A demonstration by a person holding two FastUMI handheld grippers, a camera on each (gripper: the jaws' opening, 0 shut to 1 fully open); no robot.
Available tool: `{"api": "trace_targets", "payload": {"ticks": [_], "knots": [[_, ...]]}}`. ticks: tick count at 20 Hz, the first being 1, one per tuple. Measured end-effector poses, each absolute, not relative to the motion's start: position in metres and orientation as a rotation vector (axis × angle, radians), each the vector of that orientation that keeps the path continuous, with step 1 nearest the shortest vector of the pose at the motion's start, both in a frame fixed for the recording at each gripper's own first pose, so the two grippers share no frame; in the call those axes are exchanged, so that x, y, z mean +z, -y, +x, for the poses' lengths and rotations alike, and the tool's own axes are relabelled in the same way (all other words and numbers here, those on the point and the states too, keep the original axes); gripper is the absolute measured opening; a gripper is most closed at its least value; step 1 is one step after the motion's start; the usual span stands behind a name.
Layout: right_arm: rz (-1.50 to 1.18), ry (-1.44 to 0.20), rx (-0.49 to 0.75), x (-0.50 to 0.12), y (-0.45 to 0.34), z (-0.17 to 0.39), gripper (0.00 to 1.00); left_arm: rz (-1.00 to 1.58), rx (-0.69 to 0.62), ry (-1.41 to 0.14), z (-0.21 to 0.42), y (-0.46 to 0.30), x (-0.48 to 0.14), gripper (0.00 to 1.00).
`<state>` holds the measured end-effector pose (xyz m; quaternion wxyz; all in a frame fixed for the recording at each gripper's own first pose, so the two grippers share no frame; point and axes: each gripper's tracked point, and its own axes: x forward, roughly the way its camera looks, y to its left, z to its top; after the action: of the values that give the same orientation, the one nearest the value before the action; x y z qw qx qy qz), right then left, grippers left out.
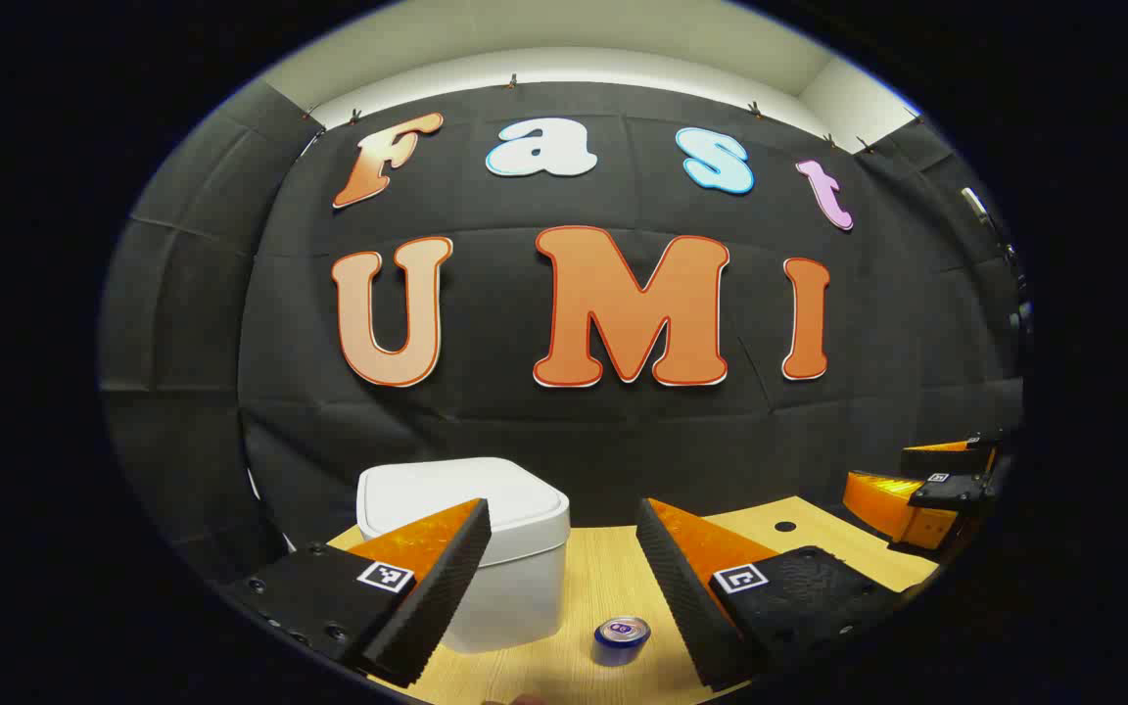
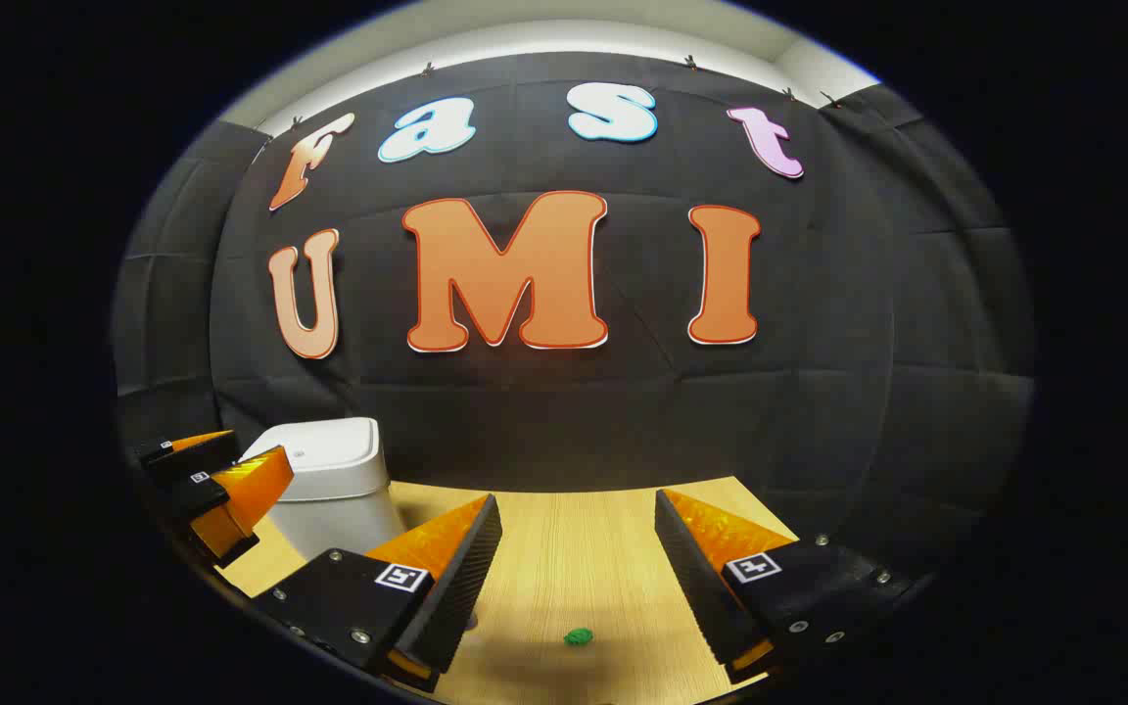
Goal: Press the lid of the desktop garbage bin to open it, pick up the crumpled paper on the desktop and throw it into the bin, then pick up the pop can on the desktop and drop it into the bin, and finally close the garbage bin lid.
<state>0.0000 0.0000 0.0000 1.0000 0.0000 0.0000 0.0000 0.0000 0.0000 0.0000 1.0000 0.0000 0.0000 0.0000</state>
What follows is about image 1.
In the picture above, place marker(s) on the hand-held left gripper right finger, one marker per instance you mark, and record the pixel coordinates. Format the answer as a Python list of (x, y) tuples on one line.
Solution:
[(681, 597)]

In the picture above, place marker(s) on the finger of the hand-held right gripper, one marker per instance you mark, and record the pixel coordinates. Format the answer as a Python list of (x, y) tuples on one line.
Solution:
[(892, 504), (946, 455)]

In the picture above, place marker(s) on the blue pop can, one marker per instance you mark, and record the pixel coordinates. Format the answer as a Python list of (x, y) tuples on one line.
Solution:
[(620, 643)]

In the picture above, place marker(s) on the white desktop garbage bin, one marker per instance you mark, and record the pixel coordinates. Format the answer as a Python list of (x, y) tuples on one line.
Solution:
[(525, 587)]

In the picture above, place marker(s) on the metal stand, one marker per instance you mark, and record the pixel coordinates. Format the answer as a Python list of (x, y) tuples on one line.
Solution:
[(990, 235)]

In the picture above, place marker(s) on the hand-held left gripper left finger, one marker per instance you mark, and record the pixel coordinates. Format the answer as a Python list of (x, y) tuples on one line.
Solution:
[(437, 597)]

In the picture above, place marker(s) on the wooden desktop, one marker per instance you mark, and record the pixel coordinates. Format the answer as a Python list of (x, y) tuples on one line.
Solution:
[(588, 587)]

